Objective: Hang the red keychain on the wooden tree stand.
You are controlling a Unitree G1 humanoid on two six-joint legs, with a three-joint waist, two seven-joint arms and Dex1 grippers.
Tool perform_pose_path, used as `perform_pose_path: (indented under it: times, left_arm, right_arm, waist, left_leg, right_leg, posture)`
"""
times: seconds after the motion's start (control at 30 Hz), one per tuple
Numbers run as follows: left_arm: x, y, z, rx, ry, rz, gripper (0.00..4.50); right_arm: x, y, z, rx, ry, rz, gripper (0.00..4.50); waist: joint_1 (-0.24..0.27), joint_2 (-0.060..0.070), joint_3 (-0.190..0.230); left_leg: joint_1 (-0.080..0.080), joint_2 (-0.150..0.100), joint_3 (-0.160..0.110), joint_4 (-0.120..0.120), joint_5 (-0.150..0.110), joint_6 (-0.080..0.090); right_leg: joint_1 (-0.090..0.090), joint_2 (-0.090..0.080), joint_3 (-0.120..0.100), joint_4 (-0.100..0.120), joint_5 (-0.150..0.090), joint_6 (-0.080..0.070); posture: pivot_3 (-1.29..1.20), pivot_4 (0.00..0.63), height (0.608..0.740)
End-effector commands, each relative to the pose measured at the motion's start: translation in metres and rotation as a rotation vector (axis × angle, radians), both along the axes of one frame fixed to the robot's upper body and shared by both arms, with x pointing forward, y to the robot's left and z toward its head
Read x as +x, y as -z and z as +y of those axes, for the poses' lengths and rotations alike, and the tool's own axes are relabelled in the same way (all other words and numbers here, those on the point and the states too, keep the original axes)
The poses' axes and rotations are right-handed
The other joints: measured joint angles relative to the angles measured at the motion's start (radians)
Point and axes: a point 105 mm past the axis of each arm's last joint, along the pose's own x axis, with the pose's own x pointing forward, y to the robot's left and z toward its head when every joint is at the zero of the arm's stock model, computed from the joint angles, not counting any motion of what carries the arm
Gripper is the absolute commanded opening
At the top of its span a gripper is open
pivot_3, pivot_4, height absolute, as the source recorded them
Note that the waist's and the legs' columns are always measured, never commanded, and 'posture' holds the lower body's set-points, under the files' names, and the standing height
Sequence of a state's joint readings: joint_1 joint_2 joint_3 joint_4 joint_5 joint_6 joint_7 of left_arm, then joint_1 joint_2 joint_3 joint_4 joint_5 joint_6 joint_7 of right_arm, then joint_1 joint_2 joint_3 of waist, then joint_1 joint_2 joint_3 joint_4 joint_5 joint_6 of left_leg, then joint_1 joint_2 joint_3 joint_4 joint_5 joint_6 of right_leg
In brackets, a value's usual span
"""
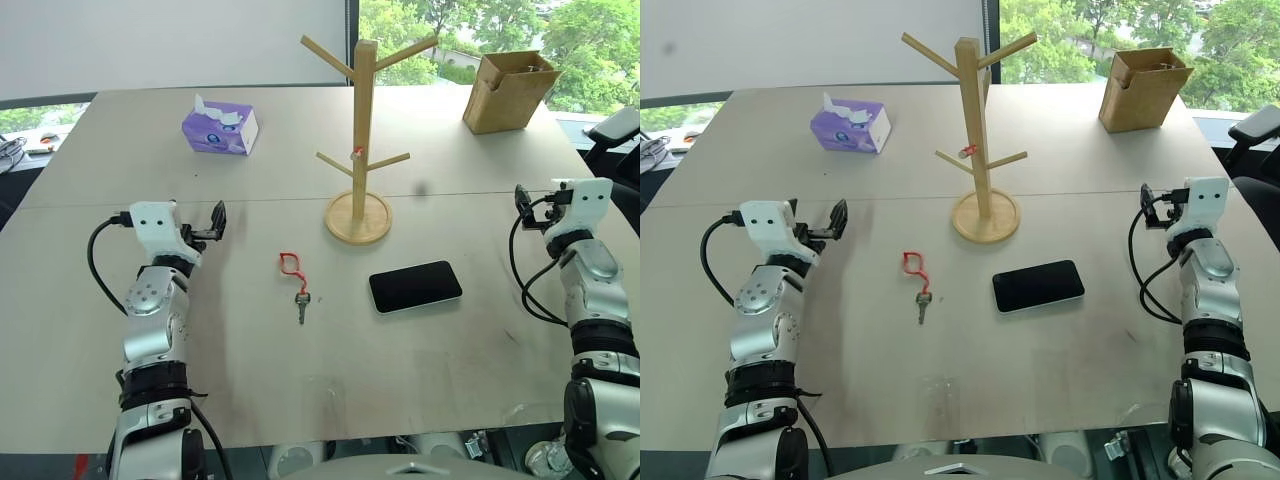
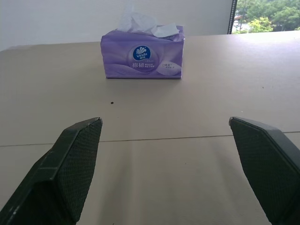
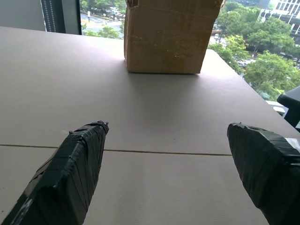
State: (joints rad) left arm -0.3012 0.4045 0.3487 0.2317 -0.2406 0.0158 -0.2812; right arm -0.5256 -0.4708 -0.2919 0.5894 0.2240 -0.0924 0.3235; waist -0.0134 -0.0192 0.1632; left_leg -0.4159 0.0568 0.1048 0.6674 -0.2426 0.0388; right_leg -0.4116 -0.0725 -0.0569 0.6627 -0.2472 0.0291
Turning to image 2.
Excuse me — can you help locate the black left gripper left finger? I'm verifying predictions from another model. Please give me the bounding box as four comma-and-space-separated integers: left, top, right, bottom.
0, 117, 103, 225

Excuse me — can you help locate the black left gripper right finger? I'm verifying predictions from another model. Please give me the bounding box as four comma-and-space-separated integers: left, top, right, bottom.
228, 116, 300, 225

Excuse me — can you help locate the purple Vinda tissue pack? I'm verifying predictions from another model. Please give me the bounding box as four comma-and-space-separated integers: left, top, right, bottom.
101, 4, 185, 80

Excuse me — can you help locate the dark window frame post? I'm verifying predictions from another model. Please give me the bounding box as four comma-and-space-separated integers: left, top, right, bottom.
227, 0, 238, 35

